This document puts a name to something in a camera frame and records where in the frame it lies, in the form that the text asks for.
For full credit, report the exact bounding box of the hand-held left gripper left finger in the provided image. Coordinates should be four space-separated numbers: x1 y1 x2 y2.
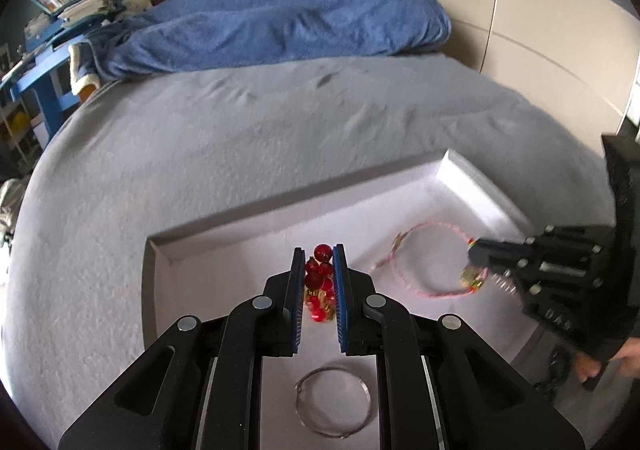
57 246 307 450

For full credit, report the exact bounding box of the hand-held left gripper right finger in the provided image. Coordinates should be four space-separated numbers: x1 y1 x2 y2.
332 244 586 450

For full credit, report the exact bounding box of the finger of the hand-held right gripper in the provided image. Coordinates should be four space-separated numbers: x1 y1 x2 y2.
470 225 613 263
466 254 601 301

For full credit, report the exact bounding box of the red bead bracelet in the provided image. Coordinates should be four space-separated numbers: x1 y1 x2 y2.
303 243 337 325

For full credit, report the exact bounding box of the pink cord bracelet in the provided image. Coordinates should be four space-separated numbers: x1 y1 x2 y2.
370 221 488 300

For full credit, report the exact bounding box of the white cardboard box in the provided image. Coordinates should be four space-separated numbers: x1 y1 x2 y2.
141 147 547 450

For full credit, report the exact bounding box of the person's right hand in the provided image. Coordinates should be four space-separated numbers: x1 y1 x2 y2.
574 336 640 381

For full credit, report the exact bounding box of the silver bangle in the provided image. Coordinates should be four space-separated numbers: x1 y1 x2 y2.
294 366 374 439

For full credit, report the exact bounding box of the beige wardrobe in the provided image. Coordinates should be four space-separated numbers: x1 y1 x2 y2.
406 0 640 131

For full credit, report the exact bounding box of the blue blanket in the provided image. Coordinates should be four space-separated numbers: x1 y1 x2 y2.
80 0 453 82

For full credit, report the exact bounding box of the blue garment with white lining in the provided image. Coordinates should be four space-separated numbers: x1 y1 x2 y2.
69 41 103 98

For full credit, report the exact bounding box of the white shelf rack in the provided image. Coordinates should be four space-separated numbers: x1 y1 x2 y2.
0 92 48 173

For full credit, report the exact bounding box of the blue desk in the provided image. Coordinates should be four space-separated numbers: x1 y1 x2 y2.
0 0 132 143

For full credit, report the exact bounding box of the stack of papers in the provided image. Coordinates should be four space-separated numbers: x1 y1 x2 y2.
25 0 121 31

